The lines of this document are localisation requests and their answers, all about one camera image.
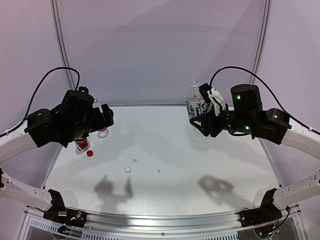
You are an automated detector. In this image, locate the clear bottle red white label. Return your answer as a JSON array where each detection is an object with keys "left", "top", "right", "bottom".
[{"left": 92, "top": 97, "right": 109, "bottom": 139}]

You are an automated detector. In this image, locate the clear bottle blue label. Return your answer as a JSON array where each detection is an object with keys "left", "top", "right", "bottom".
[{"left": 184, "top": 79, "right": 213, "bottom": 141}]

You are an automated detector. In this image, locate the gold red tea bottle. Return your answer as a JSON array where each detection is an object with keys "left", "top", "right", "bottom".
[{"left": 74, "top": 138, "right": 91, "bottom": 154}]

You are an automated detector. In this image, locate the red bottle cap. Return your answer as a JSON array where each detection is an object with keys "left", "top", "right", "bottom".
[{"left": 86, "top": 150, "right": 94, "bottom": 157}]

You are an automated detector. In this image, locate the clear white bottle cap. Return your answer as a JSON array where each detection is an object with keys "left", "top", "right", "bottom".
[{"left": 131, "top": 157, "right": 139, "bottom": 164}]

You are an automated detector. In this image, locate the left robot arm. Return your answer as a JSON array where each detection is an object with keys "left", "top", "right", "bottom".
[{"left": 0, "top": 87, "right": 114, "bottom": 212}]

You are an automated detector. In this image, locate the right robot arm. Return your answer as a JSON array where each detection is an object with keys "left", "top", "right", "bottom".
[{"left": 189, "top": 83, "right": 320, "bottom": 159}]

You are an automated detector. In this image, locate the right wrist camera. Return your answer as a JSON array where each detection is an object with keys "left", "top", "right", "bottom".
[{"left": 198, "top": 83, "right": 227, "bottom": 117}]

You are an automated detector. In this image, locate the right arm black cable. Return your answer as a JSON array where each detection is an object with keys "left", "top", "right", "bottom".
[{"left": 209, "top": 66, "right": 320, "bottom": 136}]

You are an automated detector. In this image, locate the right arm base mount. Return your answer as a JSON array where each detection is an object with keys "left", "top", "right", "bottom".
[{"left": 237, "top": 187, "right": 291, "bottom": 230}]

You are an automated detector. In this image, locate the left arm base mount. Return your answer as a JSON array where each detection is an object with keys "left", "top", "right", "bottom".
[{"left": 43, "top": 189, "right": 88, "bottom": 228}]

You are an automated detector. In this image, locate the aluminium front rail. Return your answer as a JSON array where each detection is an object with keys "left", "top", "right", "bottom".
[{"left": 24, "top": 197, "right": 301, "bottom": 240}]

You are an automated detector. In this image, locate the right aluminium corner post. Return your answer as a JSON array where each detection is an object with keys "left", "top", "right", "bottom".
[{"left": 240, "top": 0, "right": 272, "bottom": 75}]

